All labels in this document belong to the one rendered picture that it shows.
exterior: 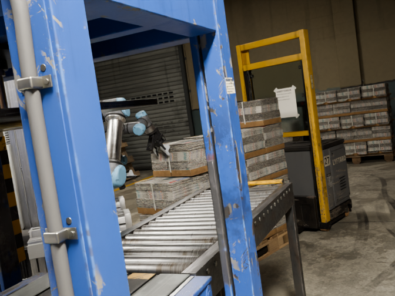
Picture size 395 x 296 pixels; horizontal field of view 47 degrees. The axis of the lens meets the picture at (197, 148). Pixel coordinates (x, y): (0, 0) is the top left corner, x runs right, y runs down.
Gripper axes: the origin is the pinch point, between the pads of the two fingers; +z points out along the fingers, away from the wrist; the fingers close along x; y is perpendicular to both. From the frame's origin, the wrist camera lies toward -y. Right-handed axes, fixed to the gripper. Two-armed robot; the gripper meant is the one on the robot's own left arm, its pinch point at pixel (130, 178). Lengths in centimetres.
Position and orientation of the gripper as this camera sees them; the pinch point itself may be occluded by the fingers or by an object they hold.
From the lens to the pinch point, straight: 333.2
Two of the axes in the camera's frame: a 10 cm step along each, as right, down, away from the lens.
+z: 7.2, -0.4, -7.0
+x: 6.8, -1.6, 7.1
